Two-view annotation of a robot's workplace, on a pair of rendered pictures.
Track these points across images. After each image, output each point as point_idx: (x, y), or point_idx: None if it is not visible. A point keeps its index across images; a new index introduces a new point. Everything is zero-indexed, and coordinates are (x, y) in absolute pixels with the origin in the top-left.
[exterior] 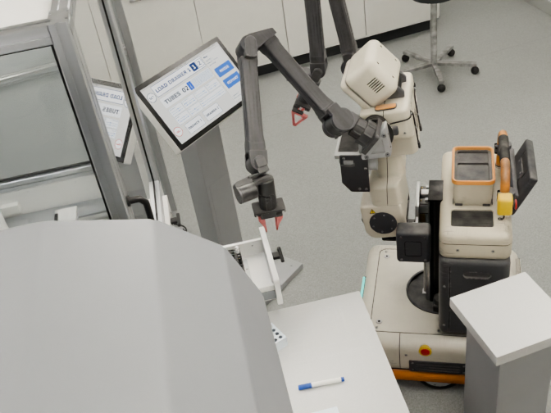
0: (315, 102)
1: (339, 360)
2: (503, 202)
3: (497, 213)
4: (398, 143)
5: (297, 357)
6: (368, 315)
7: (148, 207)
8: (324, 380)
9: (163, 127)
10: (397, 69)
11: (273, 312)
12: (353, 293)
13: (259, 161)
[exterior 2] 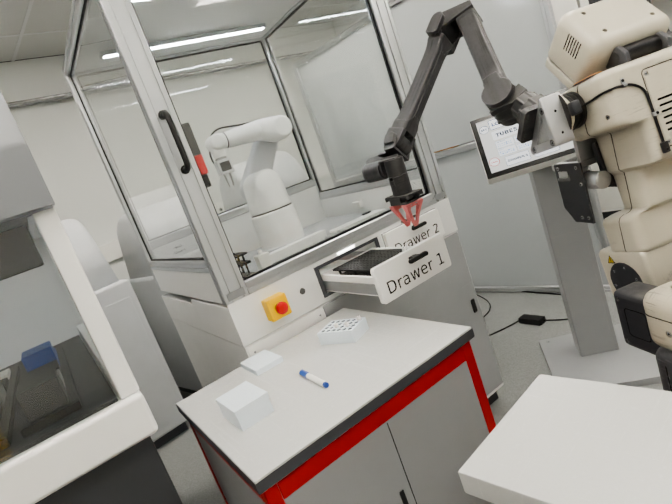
0: (481, 77)
1: (355, 371)
2: None
3: None
4: (627, 145)
5: (343, 353)
6: (438, 349)
7: (167, 120)
8: (315, 376)
9: (481, 156)
10: (637, 23)
11: (392, 316)
12: (462, 327)
13: (387, 137)
